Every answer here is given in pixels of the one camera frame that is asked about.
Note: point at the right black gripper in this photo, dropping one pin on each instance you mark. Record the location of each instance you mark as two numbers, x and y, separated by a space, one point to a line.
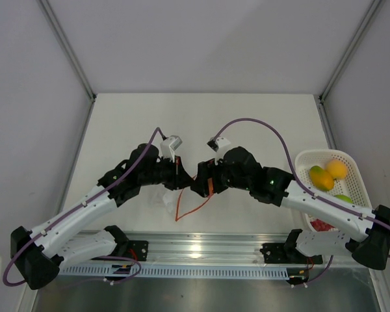
208 171

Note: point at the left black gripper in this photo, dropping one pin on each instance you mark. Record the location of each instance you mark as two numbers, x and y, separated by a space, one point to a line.
179 178

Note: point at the clear zip top bag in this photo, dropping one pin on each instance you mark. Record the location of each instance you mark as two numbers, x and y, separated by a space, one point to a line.
178 204

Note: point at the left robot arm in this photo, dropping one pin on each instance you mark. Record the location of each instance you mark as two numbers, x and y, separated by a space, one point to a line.
40 253

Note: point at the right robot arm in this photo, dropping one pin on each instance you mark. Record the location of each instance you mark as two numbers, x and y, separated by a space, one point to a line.
361 232

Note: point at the yellow green mango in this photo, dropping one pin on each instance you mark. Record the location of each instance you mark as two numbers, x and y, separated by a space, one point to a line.
321 179

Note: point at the red grape bunch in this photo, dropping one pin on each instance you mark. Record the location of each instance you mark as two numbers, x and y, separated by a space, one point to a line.
319 225

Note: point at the orange fruit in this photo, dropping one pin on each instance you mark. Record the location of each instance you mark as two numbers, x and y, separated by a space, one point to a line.
337 169

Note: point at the green apple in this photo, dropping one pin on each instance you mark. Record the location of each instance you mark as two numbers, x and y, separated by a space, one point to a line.
344 198

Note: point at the white perforated plastic basket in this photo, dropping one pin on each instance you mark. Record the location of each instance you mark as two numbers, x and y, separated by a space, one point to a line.
352 186

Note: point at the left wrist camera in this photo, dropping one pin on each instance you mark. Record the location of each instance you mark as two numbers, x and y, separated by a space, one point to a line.
169 147

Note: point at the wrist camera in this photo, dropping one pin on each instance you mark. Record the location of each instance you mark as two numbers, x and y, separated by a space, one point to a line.
169 147
220 146

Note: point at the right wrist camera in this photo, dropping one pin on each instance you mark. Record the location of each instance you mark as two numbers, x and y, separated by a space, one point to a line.
220 146

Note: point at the aluminium mounting rail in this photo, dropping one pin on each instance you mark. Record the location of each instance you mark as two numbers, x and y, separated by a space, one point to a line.
169 249

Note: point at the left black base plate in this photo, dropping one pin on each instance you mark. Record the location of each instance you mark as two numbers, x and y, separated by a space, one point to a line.
138 250

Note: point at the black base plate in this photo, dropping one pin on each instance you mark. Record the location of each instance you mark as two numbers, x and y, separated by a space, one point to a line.
138 250
282 253

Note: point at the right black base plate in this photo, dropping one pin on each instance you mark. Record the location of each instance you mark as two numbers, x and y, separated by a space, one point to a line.
282 253

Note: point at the white slotted cable duct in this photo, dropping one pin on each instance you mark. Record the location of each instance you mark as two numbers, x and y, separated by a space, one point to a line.
178 271

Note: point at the left corner frame post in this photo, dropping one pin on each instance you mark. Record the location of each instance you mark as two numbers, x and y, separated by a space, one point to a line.
66 47

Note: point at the corner frame post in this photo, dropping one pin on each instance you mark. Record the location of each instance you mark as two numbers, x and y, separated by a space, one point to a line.
66 47
360 32

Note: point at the right corner frame post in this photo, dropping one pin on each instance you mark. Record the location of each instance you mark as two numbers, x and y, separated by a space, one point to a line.
360 32

